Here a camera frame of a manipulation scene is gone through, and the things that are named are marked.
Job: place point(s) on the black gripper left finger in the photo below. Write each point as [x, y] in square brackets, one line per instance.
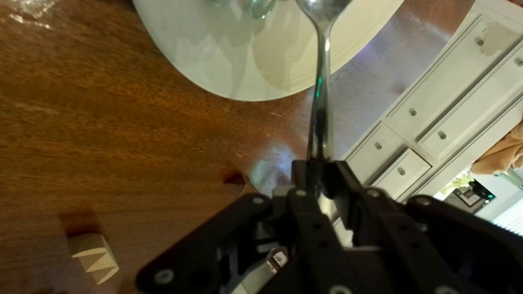
[305, 239]

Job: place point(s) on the light patterned wooden block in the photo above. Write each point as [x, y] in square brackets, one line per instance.
[94, 260]

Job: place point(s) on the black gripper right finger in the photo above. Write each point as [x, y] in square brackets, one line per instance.
[403, 245]

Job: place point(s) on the brown wicker basket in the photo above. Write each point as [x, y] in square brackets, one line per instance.
[499, 152]

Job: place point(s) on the silver metal spoon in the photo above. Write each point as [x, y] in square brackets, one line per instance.
[321, 82]

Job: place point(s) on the white drawer sideboard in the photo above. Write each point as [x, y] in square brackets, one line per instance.
[447, 108]

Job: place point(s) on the white round plate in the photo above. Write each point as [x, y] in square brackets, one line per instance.
[218, 54]

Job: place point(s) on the wide white window blind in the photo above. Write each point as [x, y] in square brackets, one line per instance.
[512, 218]

